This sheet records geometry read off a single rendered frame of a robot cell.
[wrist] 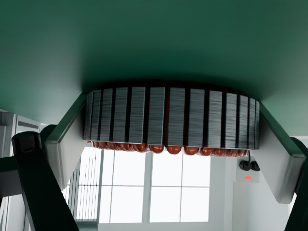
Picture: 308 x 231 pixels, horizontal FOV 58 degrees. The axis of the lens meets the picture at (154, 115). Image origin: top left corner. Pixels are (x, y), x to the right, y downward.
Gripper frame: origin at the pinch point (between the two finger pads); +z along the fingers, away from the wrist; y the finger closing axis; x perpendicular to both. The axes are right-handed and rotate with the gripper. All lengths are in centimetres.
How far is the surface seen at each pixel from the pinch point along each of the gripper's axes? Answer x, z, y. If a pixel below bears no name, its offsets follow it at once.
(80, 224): -273, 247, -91
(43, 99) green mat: -0.9, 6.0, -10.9
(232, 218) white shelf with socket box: -63, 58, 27
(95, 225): -274, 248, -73
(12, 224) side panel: -35, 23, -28
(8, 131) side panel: -13.4, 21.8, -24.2
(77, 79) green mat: 3.6, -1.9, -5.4
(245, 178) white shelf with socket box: -49, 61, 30
